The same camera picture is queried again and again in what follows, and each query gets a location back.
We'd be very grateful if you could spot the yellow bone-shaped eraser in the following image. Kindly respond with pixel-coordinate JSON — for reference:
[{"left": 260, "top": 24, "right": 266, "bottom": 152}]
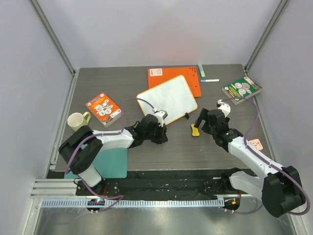
[{"left": 191, "top": 124, "right": 200, "bottom": 137}]

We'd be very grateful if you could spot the yellow-framed whiteboard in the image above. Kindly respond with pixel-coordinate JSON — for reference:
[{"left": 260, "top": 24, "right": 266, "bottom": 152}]
[{"left": 137, "top": 75, "right": 198, "bottom": 125}]

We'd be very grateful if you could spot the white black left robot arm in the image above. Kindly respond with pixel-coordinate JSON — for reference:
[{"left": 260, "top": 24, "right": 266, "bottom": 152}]
[{"left": 59, "top": 111, "right": 168, "bottom": 195}]

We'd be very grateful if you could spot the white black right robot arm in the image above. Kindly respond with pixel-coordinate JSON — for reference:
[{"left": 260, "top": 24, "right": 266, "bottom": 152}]
[{"left": 194, "top": 107, "right": 309, "bottom": 217}]

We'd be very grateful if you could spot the white blue-capped marker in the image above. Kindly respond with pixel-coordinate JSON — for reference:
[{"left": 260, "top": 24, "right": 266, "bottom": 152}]
[{"left": 201, "top": 79, "right": 220, "bottom": 83}]

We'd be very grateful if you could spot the green highlighter marker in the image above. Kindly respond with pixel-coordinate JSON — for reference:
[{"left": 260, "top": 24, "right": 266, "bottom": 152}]
[{"left": 198, "top": 63, "right": 205, "bottom": 78}]

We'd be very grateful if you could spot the orange cover booklet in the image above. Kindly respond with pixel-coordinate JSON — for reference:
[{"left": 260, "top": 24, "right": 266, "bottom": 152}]
[{"left": 85, "top": 93, "right": 121, "bottom": 127}]

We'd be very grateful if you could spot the green cover book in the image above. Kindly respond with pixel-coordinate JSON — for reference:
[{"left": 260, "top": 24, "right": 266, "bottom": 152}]
[{"left": 222, "top": 76, "right": 263, "bottom": 105}]

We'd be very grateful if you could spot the orange clipboard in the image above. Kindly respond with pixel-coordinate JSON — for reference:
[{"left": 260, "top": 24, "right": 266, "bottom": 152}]
[{"left": 147, "top": 67, "right": 201, "bottom": 97}]

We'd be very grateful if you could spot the teal cutting mat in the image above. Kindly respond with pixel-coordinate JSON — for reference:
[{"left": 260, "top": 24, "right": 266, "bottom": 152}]
[{"left": 64, "top": 143, "right": 128, "bottom": 179}]

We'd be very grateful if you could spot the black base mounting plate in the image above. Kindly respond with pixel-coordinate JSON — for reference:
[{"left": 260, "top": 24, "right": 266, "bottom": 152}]
[{"left": 75, "top": 170, "right": 260, "bottom": 201}]

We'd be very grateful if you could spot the light green mug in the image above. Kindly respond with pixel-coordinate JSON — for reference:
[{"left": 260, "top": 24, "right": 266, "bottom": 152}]
[{"left": 67, "top": 112, "right": 91, "bottom": 132}]

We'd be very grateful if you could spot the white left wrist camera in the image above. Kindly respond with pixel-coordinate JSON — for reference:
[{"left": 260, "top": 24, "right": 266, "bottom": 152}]
[{"left": 152, "top": 108, "right": 168, "bottom": 125}]

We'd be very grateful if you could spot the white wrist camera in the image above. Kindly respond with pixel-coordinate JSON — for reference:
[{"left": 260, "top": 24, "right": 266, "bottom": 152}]
[
  {"left": 152, "top": 108, "right": 168, "bottom": 125},
  {"left": 216, "top": 99, "right": 231, "bottom": 117}
]

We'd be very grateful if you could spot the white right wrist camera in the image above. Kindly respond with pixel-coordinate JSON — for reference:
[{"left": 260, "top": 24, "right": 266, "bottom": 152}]
[{"left": 216, "top": 99, "right": 231, "bottom": 117}]

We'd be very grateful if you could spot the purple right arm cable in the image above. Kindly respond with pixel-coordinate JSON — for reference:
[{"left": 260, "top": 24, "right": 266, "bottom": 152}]
[{"left": 217, "top": 97, "right": 310, "bottom": 216}]

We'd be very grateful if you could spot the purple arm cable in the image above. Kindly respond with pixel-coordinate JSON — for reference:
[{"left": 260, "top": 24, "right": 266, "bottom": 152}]
[
  {"left": 65, "top": 97, "right": 157, "bottom": 212},
  {"left": 217, "top": 97, "right": 310, "bottom": 216}
]

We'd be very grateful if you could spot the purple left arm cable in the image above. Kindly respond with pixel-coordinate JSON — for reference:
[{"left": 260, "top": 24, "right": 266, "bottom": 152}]
[{"left": 65, "top": 97, "right": 157, "bottom": 212}]

